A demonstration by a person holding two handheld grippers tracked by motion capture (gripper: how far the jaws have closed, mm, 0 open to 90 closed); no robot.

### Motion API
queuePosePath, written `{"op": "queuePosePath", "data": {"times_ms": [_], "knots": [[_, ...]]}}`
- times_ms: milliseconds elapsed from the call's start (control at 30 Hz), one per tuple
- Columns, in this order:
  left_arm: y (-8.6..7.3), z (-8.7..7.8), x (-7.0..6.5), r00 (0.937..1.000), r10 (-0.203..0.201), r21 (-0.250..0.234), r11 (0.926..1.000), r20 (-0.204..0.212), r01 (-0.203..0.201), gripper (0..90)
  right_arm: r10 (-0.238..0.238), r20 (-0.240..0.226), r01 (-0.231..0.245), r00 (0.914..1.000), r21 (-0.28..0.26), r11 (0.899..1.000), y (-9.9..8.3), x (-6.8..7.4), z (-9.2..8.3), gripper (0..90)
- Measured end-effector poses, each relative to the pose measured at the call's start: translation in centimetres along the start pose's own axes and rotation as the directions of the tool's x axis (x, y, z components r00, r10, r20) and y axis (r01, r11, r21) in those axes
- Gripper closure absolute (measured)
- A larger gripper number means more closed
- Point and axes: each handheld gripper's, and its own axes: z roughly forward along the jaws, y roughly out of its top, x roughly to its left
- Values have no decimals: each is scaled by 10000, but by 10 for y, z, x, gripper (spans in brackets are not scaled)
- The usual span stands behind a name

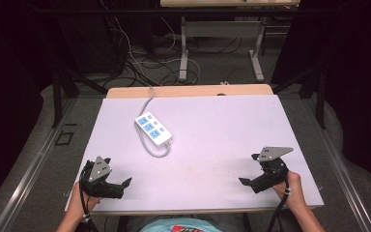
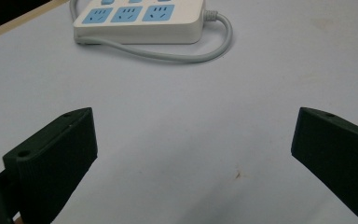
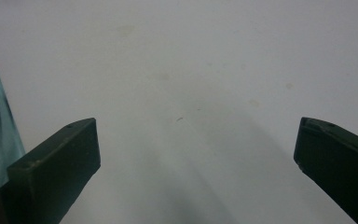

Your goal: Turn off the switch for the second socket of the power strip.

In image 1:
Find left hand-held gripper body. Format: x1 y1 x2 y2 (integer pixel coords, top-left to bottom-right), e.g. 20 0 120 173
79 156 113 198

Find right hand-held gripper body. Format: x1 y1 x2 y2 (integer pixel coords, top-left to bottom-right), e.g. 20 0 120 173
251 146 295 190

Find person's left hand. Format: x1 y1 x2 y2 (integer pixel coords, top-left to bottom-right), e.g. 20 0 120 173
67 181 102 220

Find person's right hand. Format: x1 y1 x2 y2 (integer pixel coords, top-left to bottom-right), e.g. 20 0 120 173
271 170 303 211

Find white table cover board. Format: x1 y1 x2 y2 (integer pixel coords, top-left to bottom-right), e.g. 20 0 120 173
65 94 325 214

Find white power strip blue sockets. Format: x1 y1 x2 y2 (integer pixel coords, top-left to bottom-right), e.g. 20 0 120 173
134 111 174 150

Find person's light blue shirt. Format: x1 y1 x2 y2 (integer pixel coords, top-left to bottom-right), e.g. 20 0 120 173
139 217 224 232

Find black metal stand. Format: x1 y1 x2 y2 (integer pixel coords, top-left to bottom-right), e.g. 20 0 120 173
51 69 109 129
271 64 328 131

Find wooden table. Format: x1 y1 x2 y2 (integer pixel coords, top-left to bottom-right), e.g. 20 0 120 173
105 83 274 100

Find white desk with metal legs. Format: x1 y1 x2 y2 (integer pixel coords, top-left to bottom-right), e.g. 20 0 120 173
159 0 301 83

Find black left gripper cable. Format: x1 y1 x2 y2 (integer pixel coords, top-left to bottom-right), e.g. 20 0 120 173
79 175 93 232

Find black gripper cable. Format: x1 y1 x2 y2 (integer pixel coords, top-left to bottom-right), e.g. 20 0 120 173
79 175 93 232
266 180 292 232

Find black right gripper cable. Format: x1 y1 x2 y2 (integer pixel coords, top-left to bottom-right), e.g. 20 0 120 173
266 180 292 232

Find white power strip cable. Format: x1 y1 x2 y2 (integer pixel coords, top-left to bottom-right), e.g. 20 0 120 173
134 85 172 159

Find aluminium floor rail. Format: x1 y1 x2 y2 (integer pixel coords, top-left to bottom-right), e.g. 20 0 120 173
302 96 369 232
0 97 78 232

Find tangle of black floor cables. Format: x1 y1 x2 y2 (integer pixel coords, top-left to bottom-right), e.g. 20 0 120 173
100 13 243 88

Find white floor cable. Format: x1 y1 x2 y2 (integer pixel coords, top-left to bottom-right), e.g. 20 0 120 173
113 15 202 85

